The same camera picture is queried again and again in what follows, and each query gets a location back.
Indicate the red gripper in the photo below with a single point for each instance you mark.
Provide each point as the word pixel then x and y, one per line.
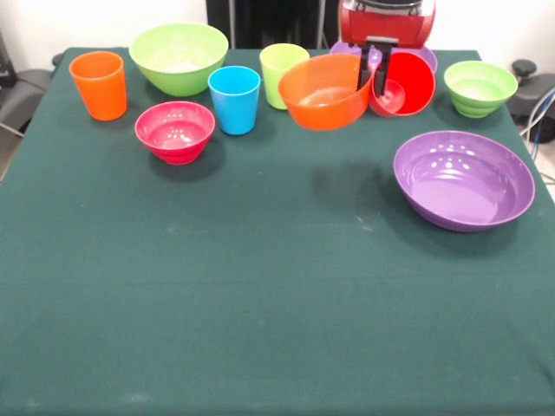
pixel 386 26

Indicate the red cup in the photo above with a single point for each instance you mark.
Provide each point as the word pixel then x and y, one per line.
pixel 416 91

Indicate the orange bowl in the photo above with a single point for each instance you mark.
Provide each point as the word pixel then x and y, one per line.
pixel 325 112

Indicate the purple bowl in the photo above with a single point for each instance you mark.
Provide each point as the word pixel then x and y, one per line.
pixel 464 186
pixel 344 48

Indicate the yellow-green cup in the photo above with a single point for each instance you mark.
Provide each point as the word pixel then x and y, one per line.
pixel 271 73

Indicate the small green bowl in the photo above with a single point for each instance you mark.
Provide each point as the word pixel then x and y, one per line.
pixel 479 93

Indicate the blue cup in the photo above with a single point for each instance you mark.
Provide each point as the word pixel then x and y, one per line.
pixel 236 108

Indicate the black chair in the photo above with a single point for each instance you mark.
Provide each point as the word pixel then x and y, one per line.
pixel 535 93
pixel 21 97

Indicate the large green bowl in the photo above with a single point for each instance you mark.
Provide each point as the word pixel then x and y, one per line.
pixel 178 73

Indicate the pink bowl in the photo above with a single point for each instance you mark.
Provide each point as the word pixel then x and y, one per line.
pixel 175 143

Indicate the orange cup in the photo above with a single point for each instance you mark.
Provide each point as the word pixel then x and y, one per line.
pixel 102 91

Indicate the dark green tablecloth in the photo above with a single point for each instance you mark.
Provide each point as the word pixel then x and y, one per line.
pixel 260 325

